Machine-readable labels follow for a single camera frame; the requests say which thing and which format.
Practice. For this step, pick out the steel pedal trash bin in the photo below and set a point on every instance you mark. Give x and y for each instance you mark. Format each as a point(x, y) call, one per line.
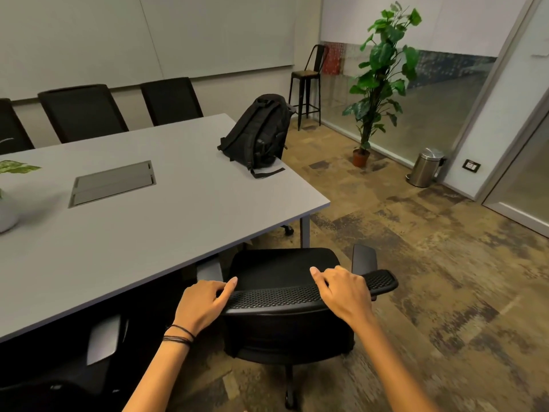
point(425, 167)

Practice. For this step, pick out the person's left forearm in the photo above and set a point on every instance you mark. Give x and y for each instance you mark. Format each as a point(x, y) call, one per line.
point(165, 373)

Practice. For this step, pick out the black office chair with armrest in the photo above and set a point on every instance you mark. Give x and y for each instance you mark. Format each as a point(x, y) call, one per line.
point(64, 364)

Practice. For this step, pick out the glass partition wall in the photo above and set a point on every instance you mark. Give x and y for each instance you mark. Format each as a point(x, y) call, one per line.
point(411, 94)

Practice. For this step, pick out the person's right forearm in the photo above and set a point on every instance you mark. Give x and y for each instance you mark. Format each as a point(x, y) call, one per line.
point(390, 368)

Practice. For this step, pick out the person's left thumb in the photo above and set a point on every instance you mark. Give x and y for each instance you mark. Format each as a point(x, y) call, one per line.
point(228, 288)

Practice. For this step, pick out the person's right hand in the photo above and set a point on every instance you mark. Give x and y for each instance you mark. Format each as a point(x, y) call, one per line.
point(346, 293)

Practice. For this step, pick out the grey conference table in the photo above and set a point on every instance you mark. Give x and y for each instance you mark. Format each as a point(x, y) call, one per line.
point(146, 218)

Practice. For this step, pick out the tall green potted plant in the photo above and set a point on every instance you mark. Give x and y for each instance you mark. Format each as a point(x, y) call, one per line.
point(379, 77)

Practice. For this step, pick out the person's right thumb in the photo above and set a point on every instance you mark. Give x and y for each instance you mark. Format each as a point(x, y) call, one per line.
point(316, 275)

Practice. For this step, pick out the black metal bar stool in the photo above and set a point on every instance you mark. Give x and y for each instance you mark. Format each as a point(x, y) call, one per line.
point(307, 83)

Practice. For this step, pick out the white wall board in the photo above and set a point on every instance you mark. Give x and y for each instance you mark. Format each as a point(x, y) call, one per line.
point(141, 38)

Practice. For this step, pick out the black wall socket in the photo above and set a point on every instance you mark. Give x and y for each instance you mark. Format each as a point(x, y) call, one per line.
point(471, 166)

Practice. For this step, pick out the black mesh office chair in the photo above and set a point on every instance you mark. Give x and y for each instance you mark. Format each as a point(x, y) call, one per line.
point(296, 296)
point(170, 101)
point(12, 129)
point(82, 113)

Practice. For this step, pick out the black backpack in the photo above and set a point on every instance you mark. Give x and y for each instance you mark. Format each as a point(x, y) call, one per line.
point(257, 132)

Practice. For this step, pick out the person's left hand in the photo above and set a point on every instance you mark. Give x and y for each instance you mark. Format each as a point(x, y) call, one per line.
point(198, 305)

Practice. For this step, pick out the glass door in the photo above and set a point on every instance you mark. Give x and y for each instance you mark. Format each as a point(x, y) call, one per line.
point(521, 167)

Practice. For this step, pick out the white potted plant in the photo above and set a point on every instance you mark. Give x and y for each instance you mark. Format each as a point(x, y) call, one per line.
point(9, 193)

